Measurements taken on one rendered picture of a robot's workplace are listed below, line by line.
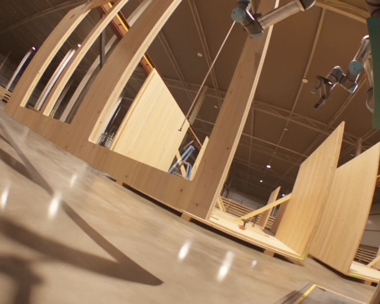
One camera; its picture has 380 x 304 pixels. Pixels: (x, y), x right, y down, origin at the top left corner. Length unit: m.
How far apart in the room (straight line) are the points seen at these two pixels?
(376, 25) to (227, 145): 0.91
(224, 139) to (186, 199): 0.39
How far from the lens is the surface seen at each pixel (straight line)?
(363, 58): 1.41
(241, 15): 1.16
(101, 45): 9.14
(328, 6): 10.88
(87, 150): 1.70
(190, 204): 1.10
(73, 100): 9.41
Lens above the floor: 0.52
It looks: 10 degrees up
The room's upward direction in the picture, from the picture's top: 24 degrees clockwise
